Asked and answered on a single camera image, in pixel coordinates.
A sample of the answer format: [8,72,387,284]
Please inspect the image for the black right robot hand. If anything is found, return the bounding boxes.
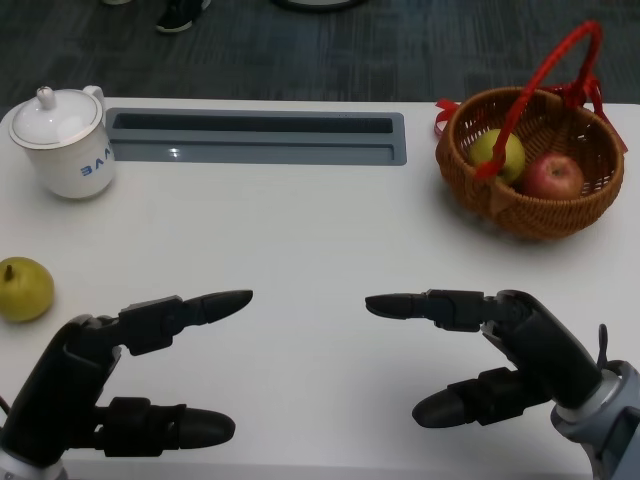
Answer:
[364,288,604,429]

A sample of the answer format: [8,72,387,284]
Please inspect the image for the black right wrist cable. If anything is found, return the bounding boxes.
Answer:
[597,323,612,372]

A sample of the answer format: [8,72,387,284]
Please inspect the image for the white mug lid with knob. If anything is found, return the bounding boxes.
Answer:
[8,86,106,150]

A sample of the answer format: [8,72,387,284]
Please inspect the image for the grey table cable tray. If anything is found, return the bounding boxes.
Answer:
[104,107,407,169]

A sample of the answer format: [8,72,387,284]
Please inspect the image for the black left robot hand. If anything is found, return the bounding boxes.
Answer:
[0,288,254,467]

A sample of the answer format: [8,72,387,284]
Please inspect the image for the wicker basket with red handle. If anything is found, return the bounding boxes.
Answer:
[432,19,629,242]

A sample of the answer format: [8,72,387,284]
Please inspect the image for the dark shoe with white sole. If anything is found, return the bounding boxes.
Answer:
[155,0,211,34]

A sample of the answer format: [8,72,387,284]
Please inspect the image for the smooth yellow-green pear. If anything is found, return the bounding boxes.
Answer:
[468,128,527,185]

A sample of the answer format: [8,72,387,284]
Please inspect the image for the yellow-green pear with brown stem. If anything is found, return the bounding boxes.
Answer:
[0,256,55,323]

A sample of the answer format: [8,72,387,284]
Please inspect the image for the white ceramic mug blue letters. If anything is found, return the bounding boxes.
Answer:
[23,85,117,200]

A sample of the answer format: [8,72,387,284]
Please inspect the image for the red apple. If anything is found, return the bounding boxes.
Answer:
[522,152,585,200]

